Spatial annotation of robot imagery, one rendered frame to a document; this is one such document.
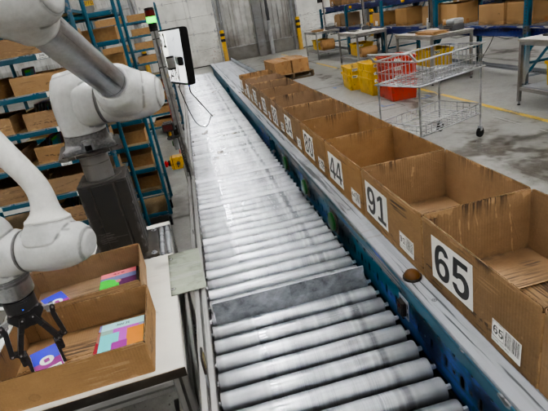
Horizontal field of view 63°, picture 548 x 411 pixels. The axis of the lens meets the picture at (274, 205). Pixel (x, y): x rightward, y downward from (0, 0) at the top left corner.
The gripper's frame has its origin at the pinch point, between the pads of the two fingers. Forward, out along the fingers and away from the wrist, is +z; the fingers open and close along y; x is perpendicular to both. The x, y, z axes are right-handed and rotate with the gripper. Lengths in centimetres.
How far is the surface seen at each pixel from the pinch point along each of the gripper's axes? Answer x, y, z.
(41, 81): -169, -48, -60
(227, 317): 17.1, -46.0, 4.7
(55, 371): 13.6, -1.2, -3.7
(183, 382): 25.4, -26.6, 9.7
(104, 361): 17.9, -11.6, -2.5
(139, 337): 9.7, -22.6, 1.5
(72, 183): -170, -46, 1
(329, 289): 30, -74, 4
